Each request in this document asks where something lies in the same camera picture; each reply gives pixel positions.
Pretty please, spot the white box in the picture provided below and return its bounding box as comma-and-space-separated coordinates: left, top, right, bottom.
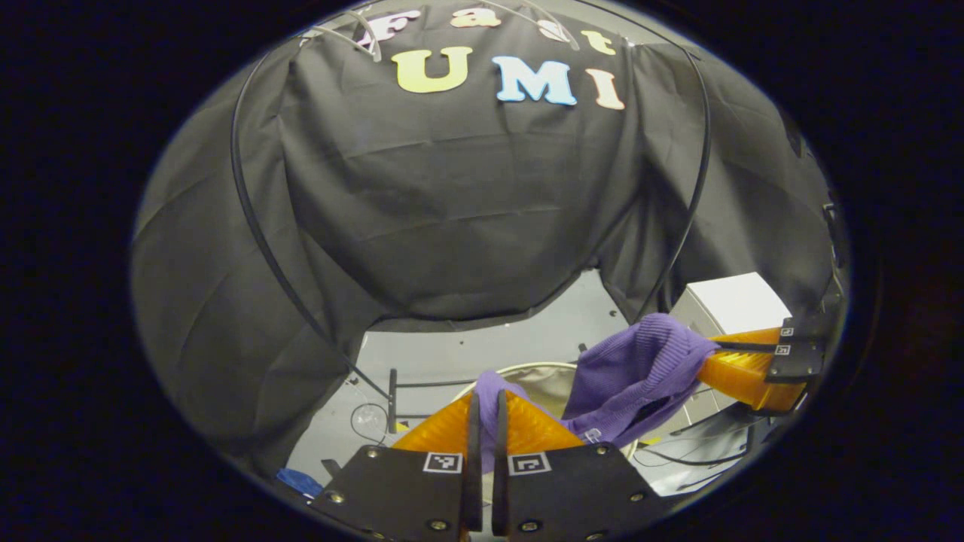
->
669, 273, 793, 422

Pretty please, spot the black metal clothes rack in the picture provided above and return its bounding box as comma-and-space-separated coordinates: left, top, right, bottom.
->
230, 34, 714, 436

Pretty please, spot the purple ribbed knit garment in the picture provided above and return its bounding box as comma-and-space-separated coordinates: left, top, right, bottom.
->
473, 312, 720, 475

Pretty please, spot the blue object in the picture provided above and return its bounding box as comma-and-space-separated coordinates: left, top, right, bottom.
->
276, 467, 325, 499

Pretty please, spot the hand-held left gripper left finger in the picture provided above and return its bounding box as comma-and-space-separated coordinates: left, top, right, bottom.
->
309, 391, 483, 542

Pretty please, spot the white plastic clothes hanger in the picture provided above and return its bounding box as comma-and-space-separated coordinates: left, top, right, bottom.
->
482, 0, 582, 52
301, 9, 385, 62

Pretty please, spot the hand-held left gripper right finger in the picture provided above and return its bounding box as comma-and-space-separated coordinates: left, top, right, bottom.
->
492, 389, 670, 542

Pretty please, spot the black backdrop cloth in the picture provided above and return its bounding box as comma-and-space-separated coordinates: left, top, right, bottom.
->
130, 0, 848, 479

